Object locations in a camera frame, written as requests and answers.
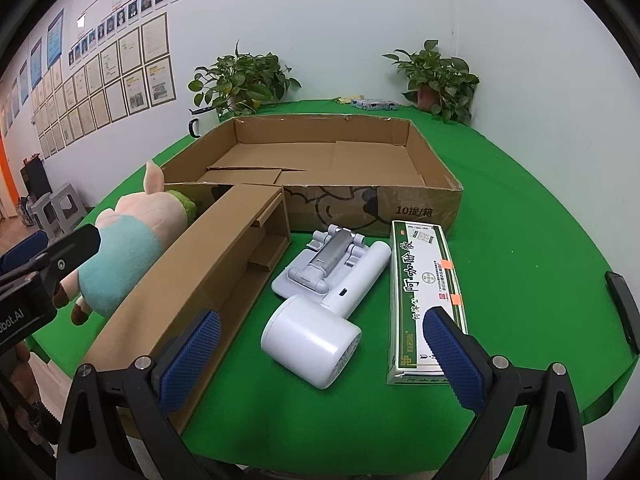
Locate left potted green plant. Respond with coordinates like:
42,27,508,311
188,46,302,120

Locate potted green plant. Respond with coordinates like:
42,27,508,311
188,46,302,120
384,39,480,125

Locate long narrow cardboard tray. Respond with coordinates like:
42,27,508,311
85,184,291,431

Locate right potted green plant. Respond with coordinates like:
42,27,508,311
384,39,480,125

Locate black phone at table edge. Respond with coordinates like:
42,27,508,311
604,271,640,356

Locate large cardboard box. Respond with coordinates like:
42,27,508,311
163,114,463,236

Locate small packets at table back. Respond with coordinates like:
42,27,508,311
335,96,399,110

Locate grey plastic stool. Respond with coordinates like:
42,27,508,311
30,183,87,242

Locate green white medicine box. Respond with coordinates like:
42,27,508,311
386,220,468,385

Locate pink pig plush toy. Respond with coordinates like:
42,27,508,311
54,160,196,326

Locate white folding stand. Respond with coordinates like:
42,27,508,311
271,224,369,301

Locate green table cloth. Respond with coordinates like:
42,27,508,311
24,97,640,463

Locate framed certificates on wall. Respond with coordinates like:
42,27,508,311
1,10,177,159

